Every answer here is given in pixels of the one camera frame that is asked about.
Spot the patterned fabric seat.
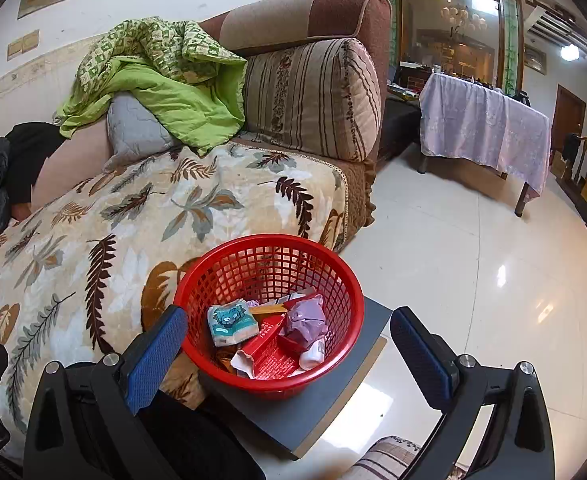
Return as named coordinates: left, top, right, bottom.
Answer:
left=346, top=435, right=464, bottom=480

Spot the wooden table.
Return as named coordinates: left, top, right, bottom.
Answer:
left=416, top=152, right=531, bottom=218

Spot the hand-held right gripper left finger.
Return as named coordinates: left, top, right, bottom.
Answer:
left=23, top=304, right=189, bottom=480

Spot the wooden framed glass partition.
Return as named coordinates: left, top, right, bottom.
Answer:
left=378, top=0, right=524, bottom=106

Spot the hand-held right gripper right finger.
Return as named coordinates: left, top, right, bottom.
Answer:
left=389, top=306, right=557, bottom=480

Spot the grey quilted pillow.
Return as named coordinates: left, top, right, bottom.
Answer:
left=104, top=94, right=176, bottom=171

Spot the table with lilac cloth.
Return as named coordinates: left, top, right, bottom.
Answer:
left=418, top=71, right=551, bottom=196

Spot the white plastic bottle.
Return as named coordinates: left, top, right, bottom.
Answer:
left=298, top=337, right=327, bottom=371

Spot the striped sofa cushion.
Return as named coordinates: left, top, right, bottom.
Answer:
left=240, top=37, right=383, bottom=163

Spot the orange packet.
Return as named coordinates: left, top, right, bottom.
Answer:
left=216, top=345, right=244, bottom=373

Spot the purple and red plastic bag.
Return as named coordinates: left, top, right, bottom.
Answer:
left=278, top=294, right=330, bottom=353

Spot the small framed wall picture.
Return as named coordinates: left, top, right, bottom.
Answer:
left=523, top=45, right=548, bottom=76

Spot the small wall plaque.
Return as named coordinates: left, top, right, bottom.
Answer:
left=6, top=29, right=40, bottom=61

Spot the red cigarette box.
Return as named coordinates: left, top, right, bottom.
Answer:
left=230, top=322, right=304, bottom=380

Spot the grey low table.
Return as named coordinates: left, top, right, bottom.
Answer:
left=198, top=295, right=393, bottom=461

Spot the green quilt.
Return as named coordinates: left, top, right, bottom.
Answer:
left=53, top=16, right=248, bottom=157

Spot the black cloth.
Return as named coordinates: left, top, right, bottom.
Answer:
left=3, top=121, right=69, bottom=206

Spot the leaf printed blanket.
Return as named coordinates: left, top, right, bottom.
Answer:
left=0, top=140, right=349, bottom=436

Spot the red plastic basket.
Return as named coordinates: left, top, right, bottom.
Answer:
left=173, top=233, right=365, bottom=401

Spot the wooden staircase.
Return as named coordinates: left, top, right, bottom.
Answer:
left=526, top=2, right=587, bottom=56

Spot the yellow cardboard box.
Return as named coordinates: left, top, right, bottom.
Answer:
left=250, top=287, right=319, bottom=318

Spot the teal tissue packet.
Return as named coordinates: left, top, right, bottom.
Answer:
left=206, top=299, right=260, bottom=348

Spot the brown wooden door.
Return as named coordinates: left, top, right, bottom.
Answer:
left=551, top=85, right=587, bottom=171

